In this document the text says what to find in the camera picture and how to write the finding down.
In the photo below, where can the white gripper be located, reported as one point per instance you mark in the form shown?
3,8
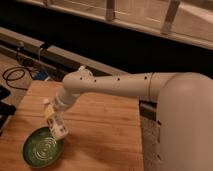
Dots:
62,101

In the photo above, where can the white plastic bottle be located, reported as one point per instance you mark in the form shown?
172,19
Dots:
56,123

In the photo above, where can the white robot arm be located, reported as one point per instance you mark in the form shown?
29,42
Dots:
184,110

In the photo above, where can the green ceramic bowl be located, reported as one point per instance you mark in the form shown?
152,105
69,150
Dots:
40,149

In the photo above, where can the black equipment at left edge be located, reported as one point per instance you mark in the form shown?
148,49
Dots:
6,110

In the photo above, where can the metal rail along floor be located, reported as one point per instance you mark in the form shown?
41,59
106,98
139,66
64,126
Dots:
55,54

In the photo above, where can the wooden window frame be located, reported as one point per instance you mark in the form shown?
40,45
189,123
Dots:
186,21

